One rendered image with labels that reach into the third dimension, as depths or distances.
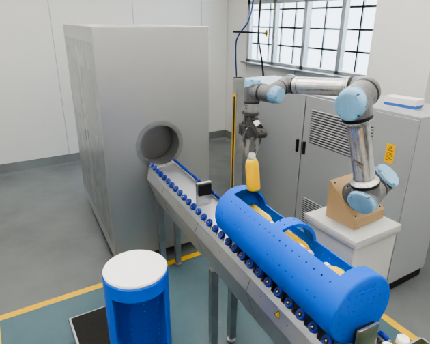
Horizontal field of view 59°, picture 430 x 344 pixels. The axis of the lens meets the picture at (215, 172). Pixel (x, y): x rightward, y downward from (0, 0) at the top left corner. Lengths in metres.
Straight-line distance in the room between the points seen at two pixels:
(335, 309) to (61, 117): 5.17
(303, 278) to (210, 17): 5.66
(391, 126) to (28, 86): 4.61
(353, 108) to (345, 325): 0.77
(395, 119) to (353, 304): 1.80
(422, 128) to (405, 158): 0.23
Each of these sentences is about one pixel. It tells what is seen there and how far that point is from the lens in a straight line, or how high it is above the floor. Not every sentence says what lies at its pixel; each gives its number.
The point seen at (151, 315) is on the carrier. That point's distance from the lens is 2.09.
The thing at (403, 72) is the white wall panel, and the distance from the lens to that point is 4.12.
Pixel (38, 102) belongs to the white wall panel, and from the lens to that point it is 5.94.
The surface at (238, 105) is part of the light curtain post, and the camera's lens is 2.55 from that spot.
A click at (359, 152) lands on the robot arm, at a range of 1.59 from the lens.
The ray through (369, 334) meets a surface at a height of 1.02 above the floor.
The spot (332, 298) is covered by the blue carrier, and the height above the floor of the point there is 1.17.
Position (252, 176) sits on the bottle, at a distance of 1.87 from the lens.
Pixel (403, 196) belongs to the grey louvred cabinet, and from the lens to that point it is 3.08.
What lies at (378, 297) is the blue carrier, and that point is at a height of 1.13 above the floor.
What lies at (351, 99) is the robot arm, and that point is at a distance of 1.49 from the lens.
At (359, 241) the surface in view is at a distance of 1.81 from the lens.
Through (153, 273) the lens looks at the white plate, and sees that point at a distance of 1.70.
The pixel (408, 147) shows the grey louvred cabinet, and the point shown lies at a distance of 2.97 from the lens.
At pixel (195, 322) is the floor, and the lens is 2.98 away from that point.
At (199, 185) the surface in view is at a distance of 2.40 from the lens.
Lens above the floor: 2.04
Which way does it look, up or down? 22 degrees down
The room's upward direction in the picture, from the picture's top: straight up
